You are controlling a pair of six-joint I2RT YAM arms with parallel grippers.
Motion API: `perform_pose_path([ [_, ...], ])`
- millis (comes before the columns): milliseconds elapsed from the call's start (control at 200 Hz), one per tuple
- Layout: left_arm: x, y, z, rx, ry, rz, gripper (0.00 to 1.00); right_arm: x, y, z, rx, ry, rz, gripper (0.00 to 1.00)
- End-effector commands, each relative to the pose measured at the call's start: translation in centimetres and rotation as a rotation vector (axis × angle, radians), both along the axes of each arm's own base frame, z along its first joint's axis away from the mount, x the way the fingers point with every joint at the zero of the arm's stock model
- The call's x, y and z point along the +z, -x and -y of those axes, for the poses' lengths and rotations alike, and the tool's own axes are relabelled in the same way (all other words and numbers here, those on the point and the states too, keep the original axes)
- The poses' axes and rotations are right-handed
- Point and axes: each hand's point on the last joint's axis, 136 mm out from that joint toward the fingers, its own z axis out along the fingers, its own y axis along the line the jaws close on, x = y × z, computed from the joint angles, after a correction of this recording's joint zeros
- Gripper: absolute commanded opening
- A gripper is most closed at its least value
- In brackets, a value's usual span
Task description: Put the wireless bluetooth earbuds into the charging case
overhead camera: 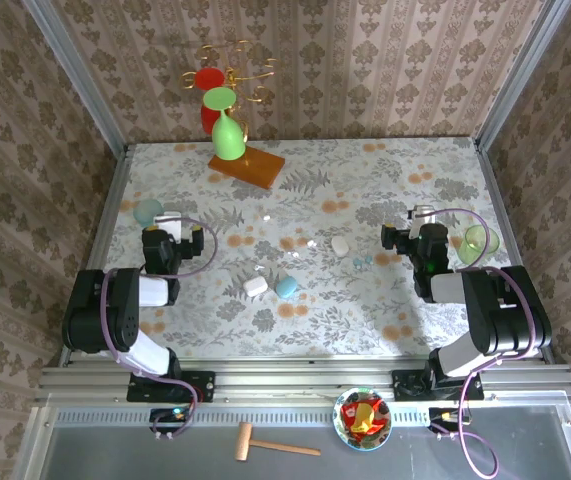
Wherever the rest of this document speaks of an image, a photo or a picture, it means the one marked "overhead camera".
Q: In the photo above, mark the white square earbud case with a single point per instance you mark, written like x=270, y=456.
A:
x=255, y=287

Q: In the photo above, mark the blue earbud case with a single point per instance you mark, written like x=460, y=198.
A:
x=286, y=288

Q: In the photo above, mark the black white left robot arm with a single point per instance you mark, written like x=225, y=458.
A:
x=100, y=310

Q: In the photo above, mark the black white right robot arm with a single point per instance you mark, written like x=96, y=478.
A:
x=505, y=310

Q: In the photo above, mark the teal plastic cup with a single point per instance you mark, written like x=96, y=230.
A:
x=144, y=210

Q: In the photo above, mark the green plastic cup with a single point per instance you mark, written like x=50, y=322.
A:
x=476, y=245

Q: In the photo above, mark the green plastic wine glass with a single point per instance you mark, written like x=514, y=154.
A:
x=227, y=140

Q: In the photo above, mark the small black circuit board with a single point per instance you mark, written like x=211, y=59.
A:
x=442, y=416
x=170, y=414

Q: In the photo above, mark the red plastic wine glass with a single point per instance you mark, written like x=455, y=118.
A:
x=210, y=78

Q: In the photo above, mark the red yellow snack packet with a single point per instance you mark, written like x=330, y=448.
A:
x=362, y=415

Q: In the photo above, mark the patterned round bowl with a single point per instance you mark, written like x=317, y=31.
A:
x=345, y=430

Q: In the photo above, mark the wooden mallet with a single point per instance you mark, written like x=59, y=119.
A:
x=243, y=441

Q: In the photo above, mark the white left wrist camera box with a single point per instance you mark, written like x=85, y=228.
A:
x=167, y=222

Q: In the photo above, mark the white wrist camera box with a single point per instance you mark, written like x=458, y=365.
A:
x=422, y=215
x=167, y=222

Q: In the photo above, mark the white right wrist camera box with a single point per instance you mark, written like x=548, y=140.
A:
x=422, y=215

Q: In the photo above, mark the aluminium table edge rail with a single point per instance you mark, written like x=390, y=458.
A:
x=498, y=200
x=109, y=200

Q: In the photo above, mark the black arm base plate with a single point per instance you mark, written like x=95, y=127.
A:
x=405, y=387
x=200, y=387

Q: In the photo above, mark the long aluminium base rail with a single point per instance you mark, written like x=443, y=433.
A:
x=290, y=380

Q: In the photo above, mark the aluminium frame post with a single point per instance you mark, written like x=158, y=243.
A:
x=80, y=75
x=520, y=75

